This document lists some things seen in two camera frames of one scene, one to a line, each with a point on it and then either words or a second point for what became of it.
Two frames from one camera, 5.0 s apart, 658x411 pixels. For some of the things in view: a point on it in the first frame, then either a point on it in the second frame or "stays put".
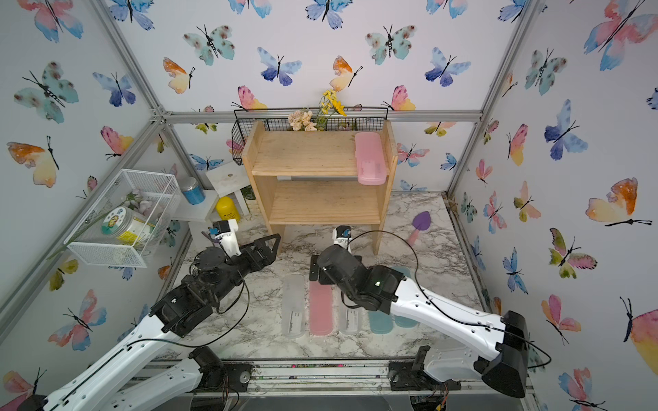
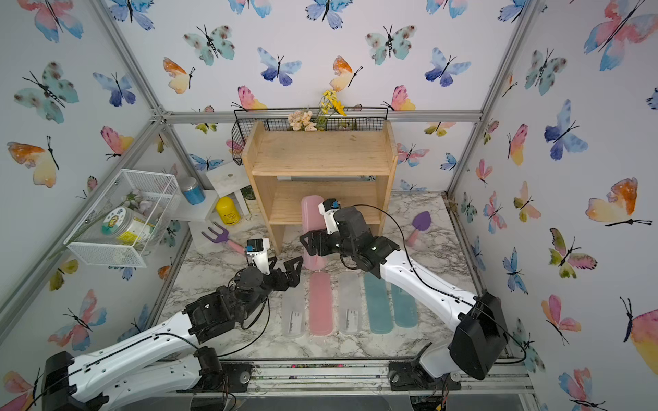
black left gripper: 265,259 → 292,278
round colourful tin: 126,227 stays put
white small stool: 226,179 stays put
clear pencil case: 293,306 stays put
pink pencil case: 320,308 stays put
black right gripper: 315,260 → 314,237
